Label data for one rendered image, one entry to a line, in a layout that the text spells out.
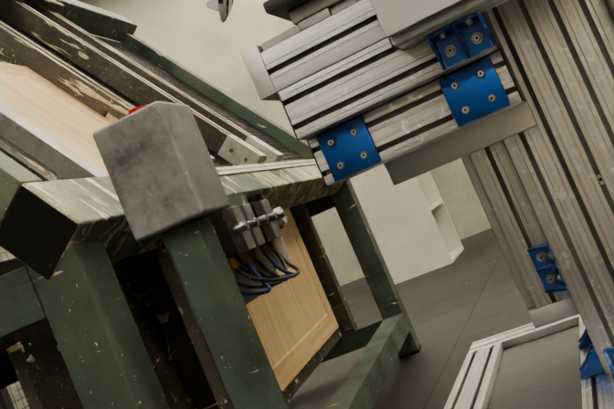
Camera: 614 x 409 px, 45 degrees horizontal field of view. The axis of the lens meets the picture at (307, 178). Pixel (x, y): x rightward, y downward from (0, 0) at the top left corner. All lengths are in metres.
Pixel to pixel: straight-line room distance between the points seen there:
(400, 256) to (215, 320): 4.58
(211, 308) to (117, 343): 0.16
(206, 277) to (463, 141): 0.51
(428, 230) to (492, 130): 4.30
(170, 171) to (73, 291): 0.25
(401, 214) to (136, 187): 4.58
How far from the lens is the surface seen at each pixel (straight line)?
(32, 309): 1.26
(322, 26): 1.26
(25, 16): 2.69
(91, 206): 1.27
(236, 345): 1.14
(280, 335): 2.45
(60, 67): 2.08
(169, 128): 1.11
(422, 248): 5.64
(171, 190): 1.11
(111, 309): 1.23
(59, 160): 1.49
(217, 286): 1.13
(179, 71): 3.44
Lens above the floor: 0.68
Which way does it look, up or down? 3 degrees up
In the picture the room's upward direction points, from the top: 23 degrees counter-clockwise
